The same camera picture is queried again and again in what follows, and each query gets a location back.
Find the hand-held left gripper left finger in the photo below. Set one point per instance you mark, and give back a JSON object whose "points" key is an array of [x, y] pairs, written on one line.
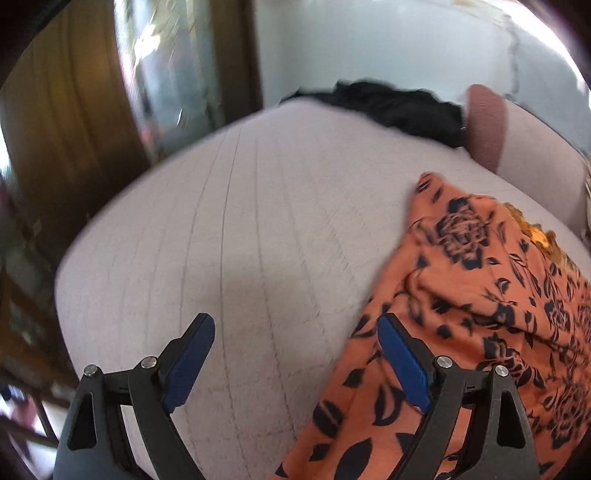
{"points": [[184, 369]]}

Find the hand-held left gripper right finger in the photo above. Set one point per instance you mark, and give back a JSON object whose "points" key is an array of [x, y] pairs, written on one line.
{"points": [[404, 364]]}

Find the orange floral garment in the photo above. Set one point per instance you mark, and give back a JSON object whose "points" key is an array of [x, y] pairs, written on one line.
{"points": [[461, 295]]}

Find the grey quilted bed cover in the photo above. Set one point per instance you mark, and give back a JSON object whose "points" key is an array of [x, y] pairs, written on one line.
{"points": [[231, 230]]}

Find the brown wooden furniture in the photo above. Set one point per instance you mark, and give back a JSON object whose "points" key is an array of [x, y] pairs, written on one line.
{"points": [[27, 332]]}

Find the yellow patterned cloth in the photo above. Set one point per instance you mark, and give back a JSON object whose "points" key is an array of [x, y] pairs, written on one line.
{"points": [[540, 235]]}

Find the black cloth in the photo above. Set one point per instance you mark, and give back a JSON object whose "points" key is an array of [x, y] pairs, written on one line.
{"points": [[406, 115]]}

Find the reddish brown bolster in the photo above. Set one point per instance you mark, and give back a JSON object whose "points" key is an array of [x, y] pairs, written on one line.
{"points": [[487, 129]]}

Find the brown wooden door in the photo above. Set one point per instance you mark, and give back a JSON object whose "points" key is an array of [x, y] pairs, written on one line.
{"points": [[69, 129]]}

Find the glass mirror panel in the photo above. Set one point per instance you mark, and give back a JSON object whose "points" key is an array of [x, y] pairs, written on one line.
{"points": [[175, 69]]}

